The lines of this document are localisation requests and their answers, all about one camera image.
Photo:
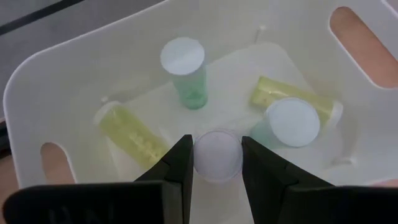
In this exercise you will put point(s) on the white plastic bin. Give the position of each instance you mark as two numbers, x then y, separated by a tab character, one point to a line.
93	62

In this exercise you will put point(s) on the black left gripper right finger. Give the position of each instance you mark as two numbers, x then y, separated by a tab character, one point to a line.
264	177

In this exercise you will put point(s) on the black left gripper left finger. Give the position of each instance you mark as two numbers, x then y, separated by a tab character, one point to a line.
178	174

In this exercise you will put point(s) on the pink pill bottle white cap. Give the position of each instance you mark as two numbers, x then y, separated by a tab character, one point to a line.
217	155

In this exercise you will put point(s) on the yellow-green pill bottle white cap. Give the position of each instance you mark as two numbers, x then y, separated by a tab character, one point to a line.
280	90
133	137

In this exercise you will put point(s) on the teal pill bottle white cap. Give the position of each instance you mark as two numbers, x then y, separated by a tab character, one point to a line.
292	123
186	71

